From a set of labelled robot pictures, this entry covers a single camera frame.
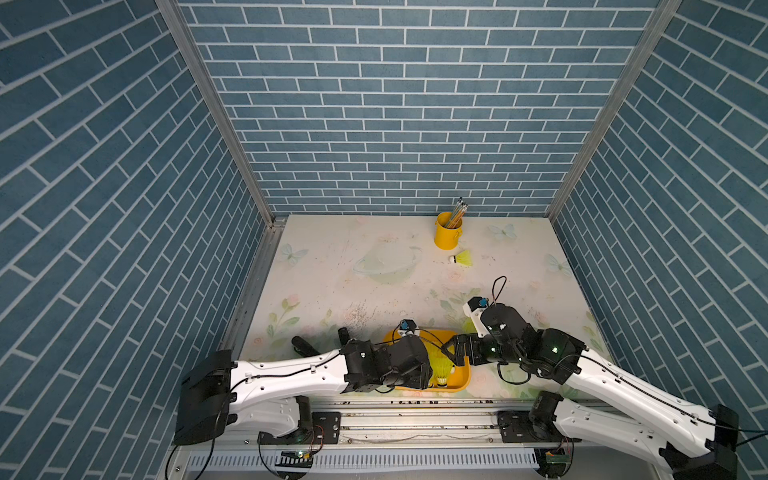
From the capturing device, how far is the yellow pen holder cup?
1071 millimetres

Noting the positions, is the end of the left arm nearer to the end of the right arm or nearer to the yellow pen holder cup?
the end of the right arm

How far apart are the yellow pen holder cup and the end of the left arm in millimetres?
549

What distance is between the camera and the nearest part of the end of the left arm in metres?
0.53
